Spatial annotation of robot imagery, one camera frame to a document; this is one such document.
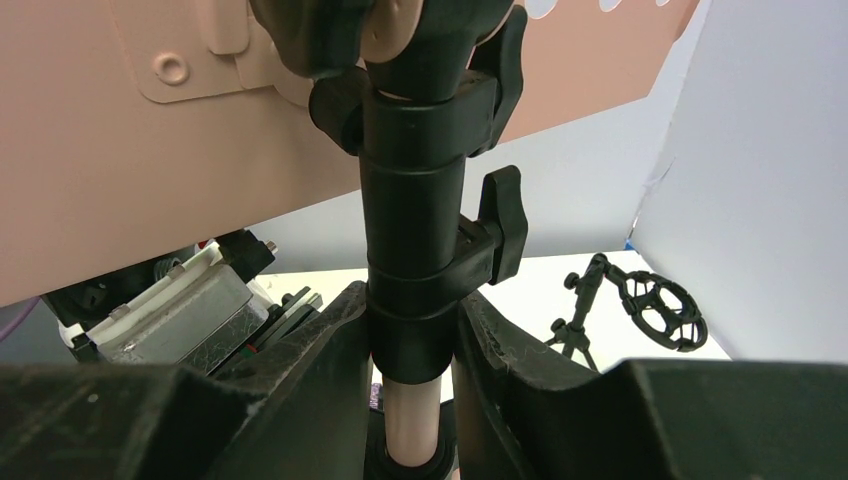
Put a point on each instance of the black microphone shock-mount stand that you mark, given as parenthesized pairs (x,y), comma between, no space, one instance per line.
(662,309)

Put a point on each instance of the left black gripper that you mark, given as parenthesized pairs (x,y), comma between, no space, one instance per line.
(85,304)

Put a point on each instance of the purple glitter microphone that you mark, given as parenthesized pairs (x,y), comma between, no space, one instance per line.
(376,397)

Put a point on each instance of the pink folding music stand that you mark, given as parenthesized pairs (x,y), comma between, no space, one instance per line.
(337,130)

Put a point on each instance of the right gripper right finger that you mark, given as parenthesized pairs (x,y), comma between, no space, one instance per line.
(524,411)

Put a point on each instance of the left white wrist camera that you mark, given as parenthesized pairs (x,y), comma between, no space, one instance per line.
(199,314)

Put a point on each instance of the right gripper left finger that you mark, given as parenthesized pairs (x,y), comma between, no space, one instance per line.
(297,410)

